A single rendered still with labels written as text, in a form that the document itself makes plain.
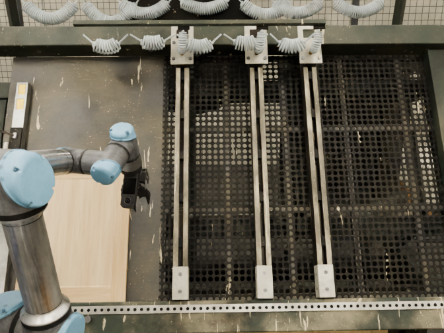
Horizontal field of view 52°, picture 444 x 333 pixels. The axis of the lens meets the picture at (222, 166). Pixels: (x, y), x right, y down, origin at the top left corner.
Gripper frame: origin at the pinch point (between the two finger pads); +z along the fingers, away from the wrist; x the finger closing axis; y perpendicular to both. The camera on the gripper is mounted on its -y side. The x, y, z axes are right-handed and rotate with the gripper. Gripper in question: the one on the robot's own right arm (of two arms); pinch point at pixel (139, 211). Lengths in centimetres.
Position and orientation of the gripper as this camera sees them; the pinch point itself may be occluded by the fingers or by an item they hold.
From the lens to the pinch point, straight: 162.9
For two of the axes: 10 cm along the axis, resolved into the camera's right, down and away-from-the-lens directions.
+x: -10.0, -0.2, 0.8
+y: 0.7, -6.9, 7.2
